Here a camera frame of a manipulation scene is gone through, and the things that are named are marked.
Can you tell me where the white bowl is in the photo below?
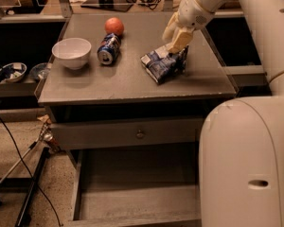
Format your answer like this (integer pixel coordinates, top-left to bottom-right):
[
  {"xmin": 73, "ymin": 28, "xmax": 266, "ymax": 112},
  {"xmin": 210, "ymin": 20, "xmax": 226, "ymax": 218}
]
[{"xmin": 52, "ymin": 38, "xmax": 92, "ymax": 70}]

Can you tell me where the blue soda can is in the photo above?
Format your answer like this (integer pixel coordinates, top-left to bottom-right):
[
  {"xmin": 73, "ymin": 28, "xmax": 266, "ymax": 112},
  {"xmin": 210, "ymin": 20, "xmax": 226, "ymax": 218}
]
[{"xmin": 98, "ymin": 33, "xmax": 121, "ymax": 65}]

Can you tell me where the closed grey top drawer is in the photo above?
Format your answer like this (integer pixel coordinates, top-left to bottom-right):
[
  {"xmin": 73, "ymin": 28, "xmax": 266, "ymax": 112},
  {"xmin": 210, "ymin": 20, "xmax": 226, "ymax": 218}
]
[{"xmin": 51, "ymin": 117, "xmax": 204, "ymax": 150}]

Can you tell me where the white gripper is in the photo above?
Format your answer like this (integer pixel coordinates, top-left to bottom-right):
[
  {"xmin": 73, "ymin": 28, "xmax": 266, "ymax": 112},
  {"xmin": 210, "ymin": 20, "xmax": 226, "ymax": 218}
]
[{"xmin": 162, "ymin": 0, "xmax": 216, "ymax": 54}]

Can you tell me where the small bowl with items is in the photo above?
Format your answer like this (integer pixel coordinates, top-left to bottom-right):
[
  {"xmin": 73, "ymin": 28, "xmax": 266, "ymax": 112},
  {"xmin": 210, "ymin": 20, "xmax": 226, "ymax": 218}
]
[{"xmin": 0, "ymin": 62, "xmax": 27, "ymax": 83}]

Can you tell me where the open grey middle drawer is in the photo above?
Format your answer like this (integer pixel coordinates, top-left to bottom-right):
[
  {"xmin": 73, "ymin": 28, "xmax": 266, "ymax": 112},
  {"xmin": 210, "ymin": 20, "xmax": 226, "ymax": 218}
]
[{"xmin": 67, "ymin": 143, "xmax": 202, "ymax": 227}]

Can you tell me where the black monitor stand base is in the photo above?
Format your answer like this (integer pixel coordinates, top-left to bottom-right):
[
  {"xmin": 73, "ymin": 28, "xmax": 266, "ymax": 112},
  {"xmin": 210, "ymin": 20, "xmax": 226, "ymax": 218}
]
[{"xmin": 80, "ymin": 0, "xmax": 133, "ymax": 12}]

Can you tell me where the dark blue small bowl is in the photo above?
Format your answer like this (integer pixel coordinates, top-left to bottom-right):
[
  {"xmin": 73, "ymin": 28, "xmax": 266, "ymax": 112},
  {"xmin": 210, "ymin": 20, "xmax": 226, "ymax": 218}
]
[{"xmin": 29, "ymin": 62, "xmax": 51, "ymax": 81}]

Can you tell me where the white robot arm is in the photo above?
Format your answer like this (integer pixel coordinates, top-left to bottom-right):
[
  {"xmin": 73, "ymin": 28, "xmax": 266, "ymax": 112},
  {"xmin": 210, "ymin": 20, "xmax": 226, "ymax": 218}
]
[{"xmin": 163, "ymin": 0, "xmax": 284, "ymax": 227}]

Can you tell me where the grey wooden drawer cabinet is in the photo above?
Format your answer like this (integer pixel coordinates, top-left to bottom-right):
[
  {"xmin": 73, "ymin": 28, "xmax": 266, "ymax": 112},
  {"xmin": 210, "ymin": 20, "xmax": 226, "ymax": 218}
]
[{"xmin": 34, "ymin": 10, "xmax": 238, "ymax": 227}]

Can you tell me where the blue chip bag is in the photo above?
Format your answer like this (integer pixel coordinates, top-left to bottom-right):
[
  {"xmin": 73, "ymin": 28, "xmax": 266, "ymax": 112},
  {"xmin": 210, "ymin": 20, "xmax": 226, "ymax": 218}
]
[{"xmin": 140, "ymin": 45, "xmax": 188, "ymax": 84}]

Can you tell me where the black stand frame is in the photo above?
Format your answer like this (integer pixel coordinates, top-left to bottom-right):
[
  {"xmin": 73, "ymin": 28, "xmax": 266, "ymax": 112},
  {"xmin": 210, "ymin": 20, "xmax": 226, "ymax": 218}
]
[{"xmin": 0, "ymin": 148, "xmax": 49, "ymax": 227}]

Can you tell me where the black cable on floor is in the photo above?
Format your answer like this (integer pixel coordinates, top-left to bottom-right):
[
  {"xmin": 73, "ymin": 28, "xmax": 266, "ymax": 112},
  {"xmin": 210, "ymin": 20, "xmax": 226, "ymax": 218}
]
[{"xmin": 0, "ymin": 113, "xmax": 64, "ymax": 227}]

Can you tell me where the orange ball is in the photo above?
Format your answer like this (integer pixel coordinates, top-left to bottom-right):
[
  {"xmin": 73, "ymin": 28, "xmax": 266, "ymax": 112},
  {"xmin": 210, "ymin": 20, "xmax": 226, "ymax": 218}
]
[{"xmin": 104, "ymin": 17, "xmax": 124, "ymax": 36}]

